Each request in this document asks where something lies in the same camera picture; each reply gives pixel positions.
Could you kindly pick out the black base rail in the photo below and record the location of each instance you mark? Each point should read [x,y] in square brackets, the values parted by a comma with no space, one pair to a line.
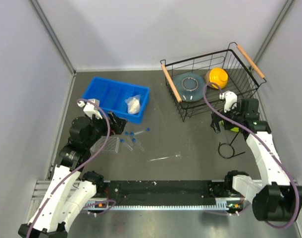
[169,195]

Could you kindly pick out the glass bulb tube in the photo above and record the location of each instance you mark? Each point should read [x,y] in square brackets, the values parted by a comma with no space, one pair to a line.
[176,156]

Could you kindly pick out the clear plastic well plate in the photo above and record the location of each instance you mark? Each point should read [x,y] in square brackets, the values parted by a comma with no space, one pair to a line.
[111,146]

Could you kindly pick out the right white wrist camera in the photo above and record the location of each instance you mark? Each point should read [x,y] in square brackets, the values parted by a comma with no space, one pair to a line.
[230,99]

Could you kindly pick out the orange ribbed bowl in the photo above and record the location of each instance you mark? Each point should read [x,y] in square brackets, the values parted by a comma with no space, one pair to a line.
[218,76]

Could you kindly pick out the clear bag of white powder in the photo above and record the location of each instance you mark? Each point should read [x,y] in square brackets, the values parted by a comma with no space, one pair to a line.
[133,104]

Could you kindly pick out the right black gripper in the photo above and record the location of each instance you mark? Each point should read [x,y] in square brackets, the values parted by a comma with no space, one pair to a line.
[215,123]

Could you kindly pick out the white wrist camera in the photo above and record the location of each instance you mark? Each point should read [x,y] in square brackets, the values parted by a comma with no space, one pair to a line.
[230,99]
[90,110]

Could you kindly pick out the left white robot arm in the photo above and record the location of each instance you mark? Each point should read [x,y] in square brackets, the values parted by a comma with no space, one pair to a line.
[69,189]

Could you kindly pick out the blue plastic divided bin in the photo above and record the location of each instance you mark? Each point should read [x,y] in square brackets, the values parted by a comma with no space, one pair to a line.
[112,95]

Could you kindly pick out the black wire basket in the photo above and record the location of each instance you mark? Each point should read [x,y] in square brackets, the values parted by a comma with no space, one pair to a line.
[244,78]

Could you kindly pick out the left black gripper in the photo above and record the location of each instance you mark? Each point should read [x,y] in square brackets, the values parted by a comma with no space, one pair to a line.
[118,124]

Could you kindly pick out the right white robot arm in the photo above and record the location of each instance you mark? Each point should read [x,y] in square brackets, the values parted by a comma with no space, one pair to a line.
[278,198]

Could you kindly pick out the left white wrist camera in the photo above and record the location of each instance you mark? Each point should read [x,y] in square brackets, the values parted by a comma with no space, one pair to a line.
[90,110]

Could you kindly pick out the blue-grey ceramic plate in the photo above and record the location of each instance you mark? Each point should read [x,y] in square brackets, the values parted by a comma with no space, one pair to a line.
[190,86]

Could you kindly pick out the lime green plate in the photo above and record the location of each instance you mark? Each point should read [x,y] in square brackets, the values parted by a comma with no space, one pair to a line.
[234,128]

